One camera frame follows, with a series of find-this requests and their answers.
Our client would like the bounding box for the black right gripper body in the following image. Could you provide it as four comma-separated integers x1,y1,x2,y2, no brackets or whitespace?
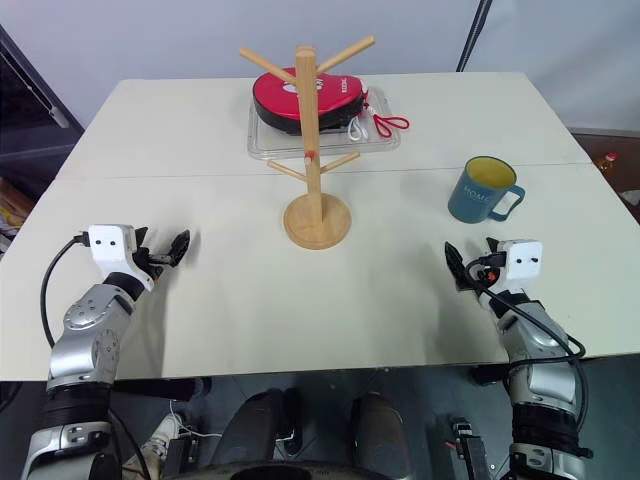
464,251,507,302

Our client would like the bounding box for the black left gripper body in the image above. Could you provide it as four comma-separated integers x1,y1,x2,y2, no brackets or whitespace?
131,243,175,290

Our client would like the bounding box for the wooden mug tree stand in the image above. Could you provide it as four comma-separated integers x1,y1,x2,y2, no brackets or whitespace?
238,34,377,250

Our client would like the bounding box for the blue mug yellow inside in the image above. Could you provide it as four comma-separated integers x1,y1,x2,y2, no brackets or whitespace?
446,155,528,225

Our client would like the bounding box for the stack of papers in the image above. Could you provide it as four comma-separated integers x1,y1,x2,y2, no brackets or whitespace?
0,178,35,254

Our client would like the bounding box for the dark cabinet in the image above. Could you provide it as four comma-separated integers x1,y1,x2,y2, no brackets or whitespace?
0,22,87,187

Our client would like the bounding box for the clear plastic tray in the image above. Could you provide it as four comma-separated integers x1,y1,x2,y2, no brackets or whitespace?
245,84,404,161

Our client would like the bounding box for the black motor box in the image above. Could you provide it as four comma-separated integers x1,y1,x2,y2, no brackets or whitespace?
451,421,487,480

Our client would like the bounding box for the white sneaker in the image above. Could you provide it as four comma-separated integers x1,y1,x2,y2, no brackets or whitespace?
141,413,183,452

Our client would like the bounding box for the red black paddle case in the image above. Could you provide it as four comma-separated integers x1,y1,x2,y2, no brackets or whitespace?
250,68,374,137

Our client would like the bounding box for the black stand pole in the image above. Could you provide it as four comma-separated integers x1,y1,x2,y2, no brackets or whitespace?
455,0,497,73

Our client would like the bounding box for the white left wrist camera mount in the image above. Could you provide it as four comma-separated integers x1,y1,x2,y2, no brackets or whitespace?
87,224,154,293

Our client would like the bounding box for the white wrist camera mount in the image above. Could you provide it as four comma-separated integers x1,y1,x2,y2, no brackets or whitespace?
501,239,544,292
87,224,154,293

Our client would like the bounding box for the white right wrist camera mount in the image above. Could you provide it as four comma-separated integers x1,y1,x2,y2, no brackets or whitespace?
501,239,544,292

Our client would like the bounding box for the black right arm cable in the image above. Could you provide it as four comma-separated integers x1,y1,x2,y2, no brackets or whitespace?
464,254,597,459

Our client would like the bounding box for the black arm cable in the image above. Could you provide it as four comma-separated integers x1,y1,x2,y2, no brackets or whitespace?
39,233,91,347
464,254,597,459

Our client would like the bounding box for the black table bracket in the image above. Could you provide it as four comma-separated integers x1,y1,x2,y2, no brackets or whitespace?
471,366,512,387

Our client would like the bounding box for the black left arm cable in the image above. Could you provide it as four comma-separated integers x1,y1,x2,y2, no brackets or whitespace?
39,233,91,347

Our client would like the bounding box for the red cord loop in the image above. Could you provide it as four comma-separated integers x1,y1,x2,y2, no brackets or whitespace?
366,101,412,142

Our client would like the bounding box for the white cord loop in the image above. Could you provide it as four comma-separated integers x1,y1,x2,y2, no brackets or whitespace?
346,116,372,143

